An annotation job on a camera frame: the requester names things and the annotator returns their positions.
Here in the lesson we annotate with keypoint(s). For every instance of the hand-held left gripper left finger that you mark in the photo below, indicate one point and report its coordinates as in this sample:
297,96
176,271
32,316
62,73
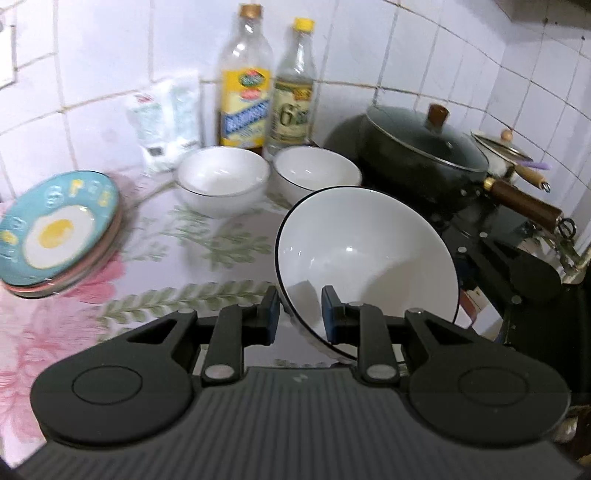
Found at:
273,316

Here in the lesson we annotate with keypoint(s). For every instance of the floral tablecloth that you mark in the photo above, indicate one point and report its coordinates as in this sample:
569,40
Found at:
161,258

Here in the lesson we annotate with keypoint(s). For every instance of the small white pot with lid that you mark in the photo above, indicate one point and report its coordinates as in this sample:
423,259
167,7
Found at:
501,150

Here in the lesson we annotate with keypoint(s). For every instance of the black pot with glass lid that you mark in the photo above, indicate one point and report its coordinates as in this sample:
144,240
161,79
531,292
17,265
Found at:
415,143

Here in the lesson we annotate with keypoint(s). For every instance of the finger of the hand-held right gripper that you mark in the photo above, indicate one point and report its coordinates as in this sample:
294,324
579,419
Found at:
501,256

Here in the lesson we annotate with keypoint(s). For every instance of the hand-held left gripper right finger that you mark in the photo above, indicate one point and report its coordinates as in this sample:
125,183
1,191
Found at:
328,316

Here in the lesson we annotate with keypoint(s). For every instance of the blue fried egg plate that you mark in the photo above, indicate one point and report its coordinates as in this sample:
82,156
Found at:
60,221

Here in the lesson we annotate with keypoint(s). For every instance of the oil bottle with yellow label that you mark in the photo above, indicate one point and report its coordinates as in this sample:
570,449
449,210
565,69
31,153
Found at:
244,101

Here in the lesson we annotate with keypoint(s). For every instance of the white bowl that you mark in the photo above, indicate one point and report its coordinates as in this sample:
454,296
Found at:
364,244
314,170
221,177

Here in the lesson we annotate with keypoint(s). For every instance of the vinegar bottle with yellow cap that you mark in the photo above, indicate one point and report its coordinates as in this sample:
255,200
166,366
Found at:
293,106

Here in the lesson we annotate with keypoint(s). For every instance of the black gas stove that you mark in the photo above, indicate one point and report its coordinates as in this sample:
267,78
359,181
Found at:
485,217

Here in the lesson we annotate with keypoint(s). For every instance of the white wall socket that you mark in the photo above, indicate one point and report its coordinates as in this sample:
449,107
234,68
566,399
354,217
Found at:
5,55

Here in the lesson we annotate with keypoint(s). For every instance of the pink bunny print plate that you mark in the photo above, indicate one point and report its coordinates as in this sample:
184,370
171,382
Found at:
110,235

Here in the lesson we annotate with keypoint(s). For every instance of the white salt bag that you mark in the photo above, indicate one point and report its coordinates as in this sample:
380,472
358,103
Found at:
166,124

